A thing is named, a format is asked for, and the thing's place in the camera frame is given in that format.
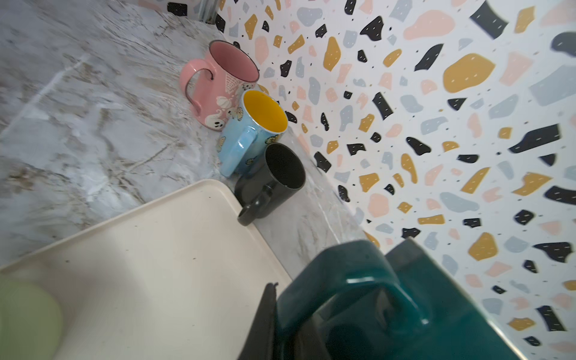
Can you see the black mug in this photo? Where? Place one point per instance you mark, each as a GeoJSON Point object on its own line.
{"type": "Point", "coordinates": [272, 180]}

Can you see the beige plastic tray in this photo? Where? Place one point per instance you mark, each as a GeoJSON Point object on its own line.
{"type": "Point", "coordinates": [177, 278]}

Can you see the light green mug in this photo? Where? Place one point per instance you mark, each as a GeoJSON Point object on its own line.
{"type": "Point", "coordinates": [31, 321]}

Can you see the pink mug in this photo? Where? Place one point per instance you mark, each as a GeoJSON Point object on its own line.
{"type": "Point", "coordinates": [213, 84]}

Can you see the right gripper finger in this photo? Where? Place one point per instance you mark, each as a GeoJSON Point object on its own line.
{"type": "Point", "coordinates": [261, 336]}

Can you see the blue butterfly mug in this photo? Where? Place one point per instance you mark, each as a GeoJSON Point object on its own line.
{"type": "Point", "coordinates": [256, 122]}

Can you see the dark green mug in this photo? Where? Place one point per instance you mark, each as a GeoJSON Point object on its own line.
{"type": "Point", "coordinates": [354, 302]}

